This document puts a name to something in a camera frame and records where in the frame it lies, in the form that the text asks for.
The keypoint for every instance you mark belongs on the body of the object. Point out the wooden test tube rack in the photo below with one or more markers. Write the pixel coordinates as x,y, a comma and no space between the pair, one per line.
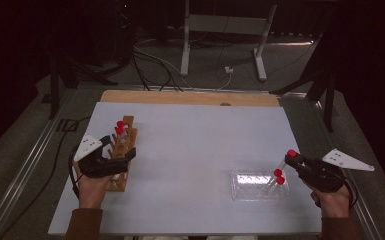
121,185

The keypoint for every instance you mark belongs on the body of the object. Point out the white plug adapter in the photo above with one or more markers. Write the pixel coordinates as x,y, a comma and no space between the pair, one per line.
229,69

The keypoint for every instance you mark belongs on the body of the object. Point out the white table mat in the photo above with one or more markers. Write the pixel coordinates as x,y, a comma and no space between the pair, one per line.
186,150

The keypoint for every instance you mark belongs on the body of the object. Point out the black tripod stand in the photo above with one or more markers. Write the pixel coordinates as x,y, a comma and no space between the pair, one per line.
329,106
54,93

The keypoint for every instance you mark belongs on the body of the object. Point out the person's left hand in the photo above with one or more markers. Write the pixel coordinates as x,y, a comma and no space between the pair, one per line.
91,191

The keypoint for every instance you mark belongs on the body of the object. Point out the clear plastic tray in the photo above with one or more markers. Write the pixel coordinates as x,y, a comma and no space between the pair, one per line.
250,190

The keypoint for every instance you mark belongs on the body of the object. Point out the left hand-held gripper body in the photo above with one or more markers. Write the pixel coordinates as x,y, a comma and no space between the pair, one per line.
103,166

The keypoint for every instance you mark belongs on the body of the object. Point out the metal floor rail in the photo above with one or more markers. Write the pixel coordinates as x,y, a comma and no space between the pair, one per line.
21,173
366,213

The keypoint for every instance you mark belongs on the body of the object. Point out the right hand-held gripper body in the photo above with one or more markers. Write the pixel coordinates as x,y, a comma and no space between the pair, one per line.
323,175

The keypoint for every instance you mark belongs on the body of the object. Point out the person's right hand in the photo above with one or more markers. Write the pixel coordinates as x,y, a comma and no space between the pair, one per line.
333,203

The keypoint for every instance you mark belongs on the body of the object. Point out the white metal stand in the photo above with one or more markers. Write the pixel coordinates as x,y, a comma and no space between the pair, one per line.
226,25

